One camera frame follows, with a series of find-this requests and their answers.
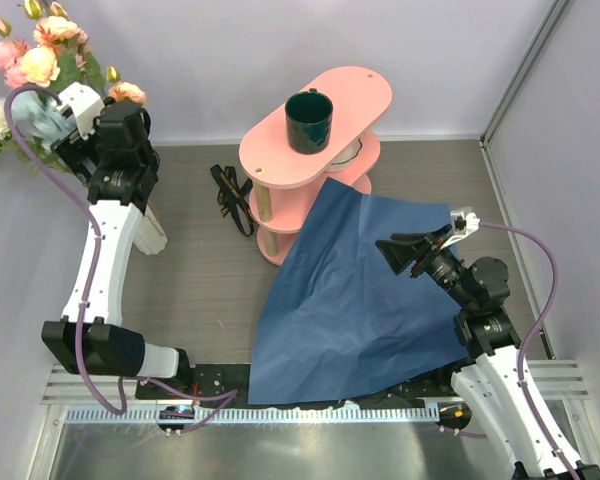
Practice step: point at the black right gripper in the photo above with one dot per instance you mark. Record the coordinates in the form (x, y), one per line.
(400, 254)

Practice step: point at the pink three-tier wooden shelf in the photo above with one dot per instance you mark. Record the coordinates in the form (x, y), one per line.
(286, 183)

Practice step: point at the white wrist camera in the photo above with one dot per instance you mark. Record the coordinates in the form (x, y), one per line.
(464, 222)
(82, 103)

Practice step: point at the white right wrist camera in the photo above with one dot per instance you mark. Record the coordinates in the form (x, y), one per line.
(464, 222)

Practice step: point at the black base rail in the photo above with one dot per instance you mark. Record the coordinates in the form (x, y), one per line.
(206, 380)

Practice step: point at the blue wrapping paper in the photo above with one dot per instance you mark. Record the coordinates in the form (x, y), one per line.
(337, 322)

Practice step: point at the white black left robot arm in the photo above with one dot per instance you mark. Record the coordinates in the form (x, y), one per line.
(89, 336)

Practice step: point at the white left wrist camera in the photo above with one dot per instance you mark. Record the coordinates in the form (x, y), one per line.
(82, 103)

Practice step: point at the dark green cup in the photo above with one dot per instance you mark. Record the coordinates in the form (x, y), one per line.
(308, 121)

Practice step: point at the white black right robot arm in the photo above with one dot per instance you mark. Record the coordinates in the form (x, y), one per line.
(494, 381)

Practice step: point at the right aluminium frame post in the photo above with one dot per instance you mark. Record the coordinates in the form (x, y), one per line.
(548, 27)

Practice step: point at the black ribbon gold lettering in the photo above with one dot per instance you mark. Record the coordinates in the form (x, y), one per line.
(233, 198)

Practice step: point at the white ribbed ceramic vase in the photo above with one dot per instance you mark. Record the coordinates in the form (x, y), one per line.
(150, 237)

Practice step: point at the white slotted cable duct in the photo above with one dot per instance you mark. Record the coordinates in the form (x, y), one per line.
(164, 413)

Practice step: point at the white bowl on shelf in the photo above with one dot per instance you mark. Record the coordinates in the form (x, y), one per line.
(345, 158)

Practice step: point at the artificial flower bunch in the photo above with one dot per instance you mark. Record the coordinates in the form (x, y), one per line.
(39, 120)

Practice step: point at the peach rose stem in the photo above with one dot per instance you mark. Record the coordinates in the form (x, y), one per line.
(55, 57)
(120, 90)

